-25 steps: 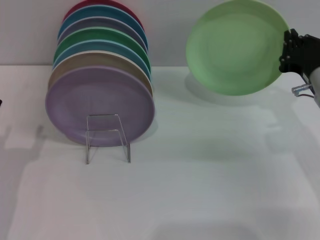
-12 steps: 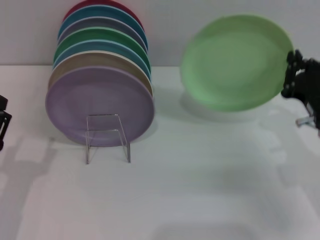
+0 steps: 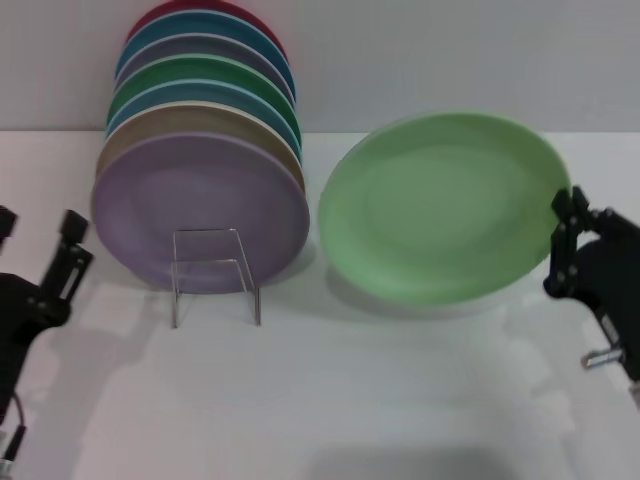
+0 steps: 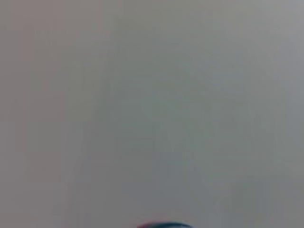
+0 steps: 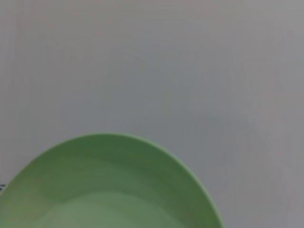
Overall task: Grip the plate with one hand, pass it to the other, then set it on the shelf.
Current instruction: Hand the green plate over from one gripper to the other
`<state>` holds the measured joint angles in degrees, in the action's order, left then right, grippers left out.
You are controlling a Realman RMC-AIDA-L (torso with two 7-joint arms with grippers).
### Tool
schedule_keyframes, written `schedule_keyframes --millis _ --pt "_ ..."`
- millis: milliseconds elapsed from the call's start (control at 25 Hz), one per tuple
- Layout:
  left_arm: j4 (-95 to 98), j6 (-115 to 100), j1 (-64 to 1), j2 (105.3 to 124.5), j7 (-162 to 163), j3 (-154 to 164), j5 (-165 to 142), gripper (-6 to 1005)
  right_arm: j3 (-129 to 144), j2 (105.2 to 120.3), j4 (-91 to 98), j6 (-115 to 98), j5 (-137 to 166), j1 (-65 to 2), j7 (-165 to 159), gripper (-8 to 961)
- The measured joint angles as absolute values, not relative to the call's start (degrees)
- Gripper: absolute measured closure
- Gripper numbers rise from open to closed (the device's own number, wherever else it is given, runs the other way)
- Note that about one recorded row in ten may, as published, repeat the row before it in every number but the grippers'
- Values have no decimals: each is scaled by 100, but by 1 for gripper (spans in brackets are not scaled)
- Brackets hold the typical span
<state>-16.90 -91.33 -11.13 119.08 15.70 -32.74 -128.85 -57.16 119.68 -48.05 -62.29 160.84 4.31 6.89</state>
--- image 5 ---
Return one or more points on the light green plate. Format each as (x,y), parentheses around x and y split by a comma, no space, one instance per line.
(107,190)

